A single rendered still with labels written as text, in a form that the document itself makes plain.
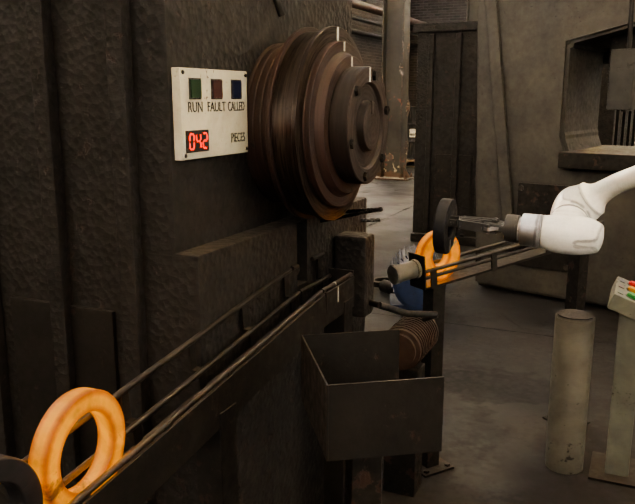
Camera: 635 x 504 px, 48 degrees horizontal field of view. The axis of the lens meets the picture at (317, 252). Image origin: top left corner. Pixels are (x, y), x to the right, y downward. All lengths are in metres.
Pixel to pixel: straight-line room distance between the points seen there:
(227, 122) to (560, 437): 1.49
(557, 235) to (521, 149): 2.50
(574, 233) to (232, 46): 0.98
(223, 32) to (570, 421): 1.59
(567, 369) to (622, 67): 2.03
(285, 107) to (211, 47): 0.20
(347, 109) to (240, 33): 0.30
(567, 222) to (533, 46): 2.54
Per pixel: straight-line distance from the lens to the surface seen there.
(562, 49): 4.36
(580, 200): 2.08
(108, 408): 1.20
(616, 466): 2.56
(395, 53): 10.73
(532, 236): 1.99
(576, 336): 2.36
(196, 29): 1.55
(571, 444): 2.50
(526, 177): 4.44
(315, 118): 1.64
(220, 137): 1.58
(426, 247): 2.20
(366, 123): 1.74
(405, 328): 2.10
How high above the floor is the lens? 1.18
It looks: 12 degrees down
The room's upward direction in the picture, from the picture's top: straight up
